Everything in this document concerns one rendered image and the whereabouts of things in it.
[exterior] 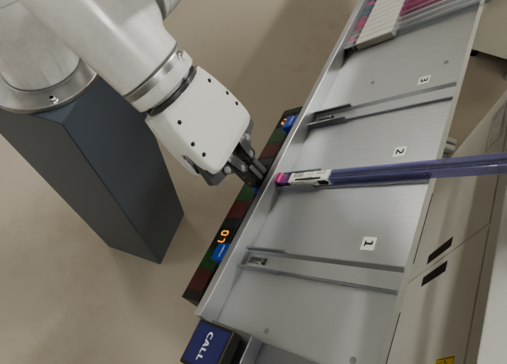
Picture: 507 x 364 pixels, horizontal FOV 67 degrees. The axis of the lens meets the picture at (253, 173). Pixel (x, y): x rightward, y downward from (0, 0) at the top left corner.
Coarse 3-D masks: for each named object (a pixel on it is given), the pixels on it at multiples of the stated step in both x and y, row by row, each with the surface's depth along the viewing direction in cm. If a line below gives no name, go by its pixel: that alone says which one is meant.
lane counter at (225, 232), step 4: (220, 228) 54; (224, 228) 54; (228, 228) 53; (232, 228) 52; (220, 232) 54; (224, 232) 53; (228, 232) 53; (232, 232) 52; (216, 236) 54; (220, 236) 53; (224, 236) 52; (228, 236) 52; (216, 240) 53; (220, 240) 52; (224, 240) 52; (228, 240) 51; (212, 244) 53; (216, 244) 53
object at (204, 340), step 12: (204, 324) 35; (204, 336) 34; (216, 336) 33; (228, 336) 32; (192, 348) 34; (204, 348) 33; (216, 348) 32; (192, 360) 33; (204, 360) 32; (216, 360) 31
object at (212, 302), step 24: (360, 0) 66; (336, 48) 60; (336, 72) 59; (312, 96) 55; (312, 120) 55; (288, 144) 51; (288, 168) 51; (264, 192) 47; (264, 216) 47; (240, 240) 44; (216, 288) 42; (216, 312) 42
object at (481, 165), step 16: (432, 160) 35; (448, 160) 34; (464, 160) 33; (480, 160) 32; (496, 160) 31; (288, 176) 48; (336, 176) 42; (352, 176) 40; (368, 176) 39; (384, 176) 38; (400, 176) 37; (416, 176) 36; (432, 176) 35; (448, 176) 34; (464, 176) 33
